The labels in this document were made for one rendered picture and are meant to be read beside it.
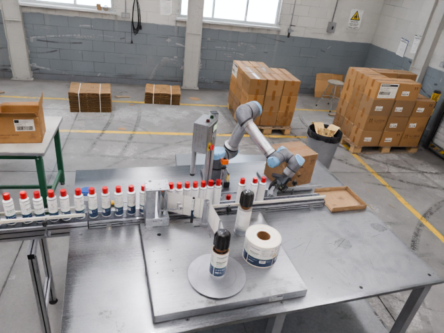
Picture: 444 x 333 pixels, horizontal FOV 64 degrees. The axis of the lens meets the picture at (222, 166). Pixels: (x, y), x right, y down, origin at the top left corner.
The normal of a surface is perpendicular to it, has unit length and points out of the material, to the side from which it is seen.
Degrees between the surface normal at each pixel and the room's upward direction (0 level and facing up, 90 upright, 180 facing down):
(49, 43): 90
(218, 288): 0
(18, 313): 0
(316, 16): 90
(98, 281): 0
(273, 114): 88
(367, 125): 91
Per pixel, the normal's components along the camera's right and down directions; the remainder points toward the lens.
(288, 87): 0.22, 0.51
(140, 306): 0.11, -0.86
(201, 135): -0.31, 0.44
